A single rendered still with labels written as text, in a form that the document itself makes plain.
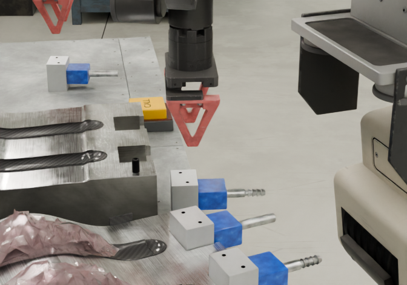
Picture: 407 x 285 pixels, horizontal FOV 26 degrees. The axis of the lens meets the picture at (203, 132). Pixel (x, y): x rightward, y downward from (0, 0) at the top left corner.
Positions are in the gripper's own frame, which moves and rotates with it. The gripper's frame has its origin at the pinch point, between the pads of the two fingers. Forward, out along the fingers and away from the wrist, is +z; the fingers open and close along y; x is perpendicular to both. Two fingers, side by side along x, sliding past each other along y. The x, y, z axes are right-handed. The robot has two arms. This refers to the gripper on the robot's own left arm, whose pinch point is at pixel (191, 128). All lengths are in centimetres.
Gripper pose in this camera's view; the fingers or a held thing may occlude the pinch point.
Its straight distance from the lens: 118.2
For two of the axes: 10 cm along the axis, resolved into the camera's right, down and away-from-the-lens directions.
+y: 0.6, 4.1, -9.1
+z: 0.0, 9.1, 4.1
